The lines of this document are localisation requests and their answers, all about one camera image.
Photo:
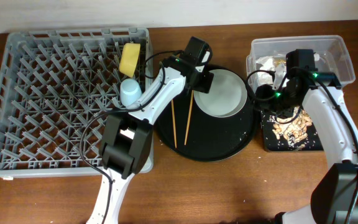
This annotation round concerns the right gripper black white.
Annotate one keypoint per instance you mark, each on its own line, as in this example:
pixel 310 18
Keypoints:
pixel 268 107

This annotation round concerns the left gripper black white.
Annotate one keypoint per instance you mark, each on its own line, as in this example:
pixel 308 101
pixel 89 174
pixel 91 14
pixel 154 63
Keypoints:
pixel 207 81

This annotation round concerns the food scraps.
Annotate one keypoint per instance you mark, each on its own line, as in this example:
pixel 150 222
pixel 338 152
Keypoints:
pixel 292 131

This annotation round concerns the wooden chopstick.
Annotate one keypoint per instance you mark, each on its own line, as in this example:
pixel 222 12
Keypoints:
pixel 189 118
pixel 174 124

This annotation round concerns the grey round plate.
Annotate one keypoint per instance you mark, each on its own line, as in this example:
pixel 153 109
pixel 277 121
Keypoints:
pixel 226 97

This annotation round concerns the yellow bowl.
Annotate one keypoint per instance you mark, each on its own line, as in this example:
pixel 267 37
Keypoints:
pixel 129 59

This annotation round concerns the blue plastic cup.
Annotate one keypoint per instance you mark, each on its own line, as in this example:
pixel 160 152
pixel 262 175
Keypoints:
pixel 130 91

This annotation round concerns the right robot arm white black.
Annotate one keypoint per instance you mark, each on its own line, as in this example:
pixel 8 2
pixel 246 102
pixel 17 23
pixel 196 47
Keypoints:
pixel 335 199

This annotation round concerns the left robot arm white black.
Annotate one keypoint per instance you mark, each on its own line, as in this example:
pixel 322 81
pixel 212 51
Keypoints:
pixel 128 133

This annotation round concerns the clear plastic waste bin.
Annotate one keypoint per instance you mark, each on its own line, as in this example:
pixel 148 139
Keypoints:
pixel 330 55

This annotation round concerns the grey plastic dishwasher rack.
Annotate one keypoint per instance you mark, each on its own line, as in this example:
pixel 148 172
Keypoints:
pixel 52 84

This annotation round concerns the crumpled white paper napkin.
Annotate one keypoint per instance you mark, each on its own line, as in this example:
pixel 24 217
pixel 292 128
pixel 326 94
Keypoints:
pixel 274 64

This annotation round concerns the black rectangular tray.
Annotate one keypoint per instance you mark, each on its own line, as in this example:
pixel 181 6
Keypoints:
pixel 272 144

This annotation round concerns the round black tray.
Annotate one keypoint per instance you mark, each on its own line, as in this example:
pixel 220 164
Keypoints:
pixel 210 138

